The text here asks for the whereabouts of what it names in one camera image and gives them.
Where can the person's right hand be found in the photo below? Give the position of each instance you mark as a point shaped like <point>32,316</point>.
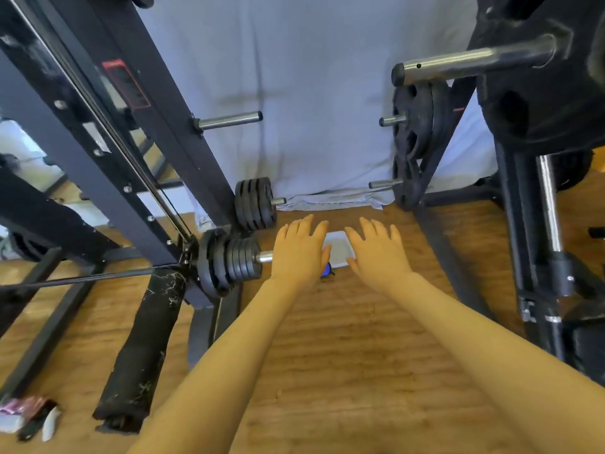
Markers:
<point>378,260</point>

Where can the person's left middle finger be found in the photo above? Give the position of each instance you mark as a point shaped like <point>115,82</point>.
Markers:
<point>307,226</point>

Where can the black cracked foam bar pad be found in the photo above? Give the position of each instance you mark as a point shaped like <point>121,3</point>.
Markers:
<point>137,349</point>

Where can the person's right little finger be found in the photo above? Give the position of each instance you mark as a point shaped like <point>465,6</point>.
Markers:
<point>396,236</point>

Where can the stack of barbell weight plates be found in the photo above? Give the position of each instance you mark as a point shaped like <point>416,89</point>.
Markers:
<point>231,262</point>

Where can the steel barbell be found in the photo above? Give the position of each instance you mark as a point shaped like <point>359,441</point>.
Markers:
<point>71,280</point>

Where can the person's right thumb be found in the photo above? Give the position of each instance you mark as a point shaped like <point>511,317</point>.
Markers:
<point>350,264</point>

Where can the chrome guide rod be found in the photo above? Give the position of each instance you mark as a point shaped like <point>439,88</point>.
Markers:
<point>549,203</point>

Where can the person's left hand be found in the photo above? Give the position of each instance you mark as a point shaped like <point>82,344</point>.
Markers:
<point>295,257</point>

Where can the small blue object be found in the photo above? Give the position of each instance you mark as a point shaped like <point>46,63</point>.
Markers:
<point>326,271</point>

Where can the black steel rack frame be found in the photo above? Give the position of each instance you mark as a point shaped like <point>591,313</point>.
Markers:
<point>156,118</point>

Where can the chrome storage peg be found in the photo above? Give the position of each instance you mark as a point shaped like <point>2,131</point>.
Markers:
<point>229,121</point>

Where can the black holed weight plate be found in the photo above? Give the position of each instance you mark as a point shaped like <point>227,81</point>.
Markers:
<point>409,186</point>
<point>416,120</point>

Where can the person's right middle finger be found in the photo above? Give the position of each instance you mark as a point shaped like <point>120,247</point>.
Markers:
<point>366,230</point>

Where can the chrome bar sleeve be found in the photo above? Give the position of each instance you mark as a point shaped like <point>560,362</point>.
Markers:
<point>472,59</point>

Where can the person's right forearm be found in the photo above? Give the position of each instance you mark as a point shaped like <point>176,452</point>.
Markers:
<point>491,364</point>

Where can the pale grey cloth backdrop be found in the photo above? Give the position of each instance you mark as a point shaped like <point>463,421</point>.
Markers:
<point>312,89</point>

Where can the person's left thumb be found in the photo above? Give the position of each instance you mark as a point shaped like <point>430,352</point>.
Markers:
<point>325,260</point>

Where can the person's left little finger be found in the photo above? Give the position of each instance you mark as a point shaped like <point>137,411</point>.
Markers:
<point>281,236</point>

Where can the large black weight plate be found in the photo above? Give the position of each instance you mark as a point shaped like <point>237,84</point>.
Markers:
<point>548,103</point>

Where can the red-edged black label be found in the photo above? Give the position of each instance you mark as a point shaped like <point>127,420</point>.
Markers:
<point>126,85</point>

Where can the stack of stored weight plates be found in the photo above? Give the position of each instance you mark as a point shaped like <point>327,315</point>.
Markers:
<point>255,203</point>

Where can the black machine frame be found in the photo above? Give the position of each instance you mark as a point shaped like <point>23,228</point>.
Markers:
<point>524,222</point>

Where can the person's left forearm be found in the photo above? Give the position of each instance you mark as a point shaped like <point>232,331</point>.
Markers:
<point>222,364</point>

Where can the flat white box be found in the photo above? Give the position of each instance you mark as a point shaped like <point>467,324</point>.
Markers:
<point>340,250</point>

